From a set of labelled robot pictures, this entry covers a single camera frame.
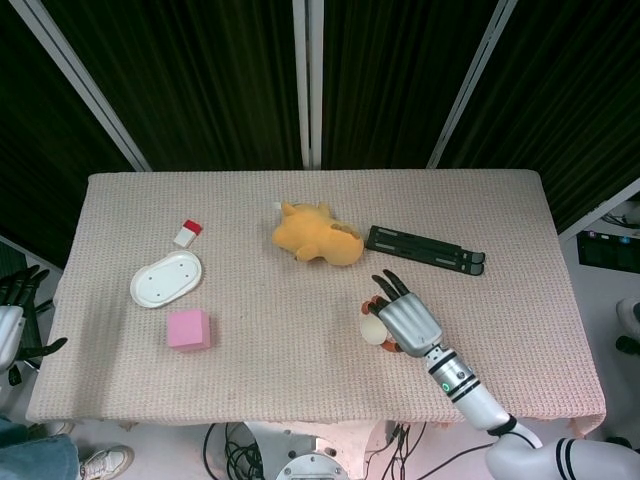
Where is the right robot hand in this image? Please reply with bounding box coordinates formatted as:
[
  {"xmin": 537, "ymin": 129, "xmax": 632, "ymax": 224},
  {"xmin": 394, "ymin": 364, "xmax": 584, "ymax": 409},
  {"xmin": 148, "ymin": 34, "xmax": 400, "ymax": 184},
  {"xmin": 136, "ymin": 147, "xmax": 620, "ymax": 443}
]
[{"xmin": 362, "ymin": 269, "xmax": 445, "ymax": 359}]

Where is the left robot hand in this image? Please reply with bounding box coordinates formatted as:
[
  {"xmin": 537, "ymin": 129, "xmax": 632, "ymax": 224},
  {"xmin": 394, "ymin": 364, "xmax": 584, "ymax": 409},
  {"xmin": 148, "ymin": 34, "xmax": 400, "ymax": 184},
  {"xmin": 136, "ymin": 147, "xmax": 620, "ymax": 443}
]
[{"xmin": 0, "ymin": 264, "xmax": 69, "ymax": 374}]

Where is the white paper cup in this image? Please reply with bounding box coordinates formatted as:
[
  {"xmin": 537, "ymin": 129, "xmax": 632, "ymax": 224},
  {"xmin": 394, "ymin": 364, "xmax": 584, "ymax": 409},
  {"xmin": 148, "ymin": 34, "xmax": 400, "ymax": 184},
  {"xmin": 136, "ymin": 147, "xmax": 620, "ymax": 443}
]
[{"xmin": 359, "ymin": 305, "xmax": 389, "ymax": 347}]

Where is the black folding stand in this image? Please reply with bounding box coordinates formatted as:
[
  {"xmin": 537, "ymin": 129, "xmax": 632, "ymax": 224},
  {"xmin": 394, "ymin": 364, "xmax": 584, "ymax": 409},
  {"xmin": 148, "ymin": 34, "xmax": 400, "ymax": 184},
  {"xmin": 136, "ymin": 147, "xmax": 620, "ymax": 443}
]
[{"xmin": 364, "ymin": 225, "xmax": 487, "ymax": 276}]

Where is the orange plush toy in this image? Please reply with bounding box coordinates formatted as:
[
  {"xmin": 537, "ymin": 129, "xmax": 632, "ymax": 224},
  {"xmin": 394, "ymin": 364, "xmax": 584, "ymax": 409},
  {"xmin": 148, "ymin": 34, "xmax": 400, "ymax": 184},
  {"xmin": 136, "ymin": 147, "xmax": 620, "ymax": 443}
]
[{"xmin": 271, "ymin": 200, "xmax": 365, "ymax": 268}]

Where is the beige knitted tablecloth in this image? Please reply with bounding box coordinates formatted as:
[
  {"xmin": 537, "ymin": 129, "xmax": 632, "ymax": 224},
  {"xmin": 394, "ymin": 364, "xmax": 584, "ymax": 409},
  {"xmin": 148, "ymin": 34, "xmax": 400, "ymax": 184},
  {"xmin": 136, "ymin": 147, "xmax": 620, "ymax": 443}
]
[{"xmin": 25, "ymin": 170, "xmax": 608, "ymax": 430}]

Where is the person's leg in jeans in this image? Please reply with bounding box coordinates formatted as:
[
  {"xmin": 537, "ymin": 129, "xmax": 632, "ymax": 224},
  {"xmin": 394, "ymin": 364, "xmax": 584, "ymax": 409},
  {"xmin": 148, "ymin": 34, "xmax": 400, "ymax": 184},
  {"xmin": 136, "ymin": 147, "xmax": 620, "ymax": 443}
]
[{"xmin": 0, "ymin": 413, "xmax": 81, "ymax": 480}]

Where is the white oval plastic tray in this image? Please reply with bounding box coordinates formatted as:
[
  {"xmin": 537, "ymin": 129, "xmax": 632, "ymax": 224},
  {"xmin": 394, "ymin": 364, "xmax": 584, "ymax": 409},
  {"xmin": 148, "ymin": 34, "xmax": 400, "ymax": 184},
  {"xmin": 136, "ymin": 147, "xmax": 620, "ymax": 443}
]
[{"xmin": 130, "ymin": 250, "xmax": 205, "ymax": 310}]

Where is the white sneaker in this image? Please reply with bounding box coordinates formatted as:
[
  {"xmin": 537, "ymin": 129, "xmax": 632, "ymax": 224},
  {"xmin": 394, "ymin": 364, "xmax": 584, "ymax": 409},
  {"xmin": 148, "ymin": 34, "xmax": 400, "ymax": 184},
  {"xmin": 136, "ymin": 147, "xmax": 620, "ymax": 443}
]
[{"xmin": 78, "ymin": 444, "xmax": 135, "ymax": 480}]

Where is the pink foam cube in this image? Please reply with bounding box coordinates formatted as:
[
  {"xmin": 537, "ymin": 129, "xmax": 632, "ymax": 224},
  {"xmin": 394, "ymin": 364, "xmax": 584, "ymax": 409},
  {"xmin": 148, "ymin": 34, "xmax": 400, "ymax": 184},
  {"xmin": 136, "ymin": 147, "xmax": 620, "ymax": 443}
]
[{"xmin": 166, "ymin": 308, "xmax": 212, "ymax": 350}]

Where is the white box with red end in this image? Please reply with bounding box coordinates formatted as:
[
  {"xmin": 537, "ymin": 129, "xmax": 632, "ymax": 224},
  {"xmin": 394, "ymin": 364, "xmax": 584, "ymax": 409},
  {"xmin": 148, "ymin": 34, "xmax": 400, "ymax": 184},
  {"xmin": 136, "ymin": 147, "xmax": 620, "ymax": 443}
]
[{"xmin": 172, "ymin": 219, "xmax": 204, "ymax": 249}]

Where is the white robot part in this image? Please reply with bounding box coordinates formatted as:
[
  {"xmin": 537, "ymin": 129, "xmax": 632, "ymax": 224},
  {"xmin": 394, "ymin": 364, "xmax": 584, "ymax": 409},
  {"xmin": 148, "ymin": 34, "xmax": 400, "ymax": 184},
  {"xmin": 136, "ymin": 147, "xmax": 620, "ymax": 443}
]
[{"xmin": 614, "ymin": 298, "xmax": 640, "ymax": 357}]

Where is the dark green folding screen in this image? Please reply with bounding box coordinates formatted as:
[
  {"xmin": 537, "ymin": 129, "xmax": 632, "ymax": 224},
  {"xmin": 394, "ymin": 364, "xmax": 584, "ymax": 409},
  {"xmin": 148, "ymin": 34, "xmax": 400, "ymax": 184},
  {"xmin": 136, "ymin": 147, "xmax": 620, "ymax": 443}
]
[{"xmin": 0, "ymin": 0, "xmax": 640, "ymax": 256}]

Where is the robot base with cables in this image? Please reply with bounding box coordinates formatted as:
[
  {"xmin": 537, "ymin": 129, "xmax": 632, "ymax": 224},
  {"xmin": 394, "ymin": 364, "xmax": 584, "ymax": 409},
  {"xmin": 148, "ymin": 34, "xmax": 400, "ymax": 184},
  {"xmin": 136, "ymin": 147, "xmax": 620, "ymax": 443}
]
[{"xmin": 202, "ymin": 420, "xmax": 431, "ymax": 480}]

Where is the black equipment with cables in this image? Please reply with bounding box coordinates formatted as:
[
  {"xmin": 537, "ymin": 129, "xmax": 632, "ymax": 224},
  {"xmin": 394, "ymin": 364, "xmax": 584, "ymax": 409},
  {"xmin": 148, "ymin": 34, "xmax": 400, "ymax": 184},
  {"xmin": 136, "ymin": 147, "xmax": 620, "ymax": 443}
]
[{"xmin": 576, "ymin": 199, "xmax": 640, "ymax": 275}]

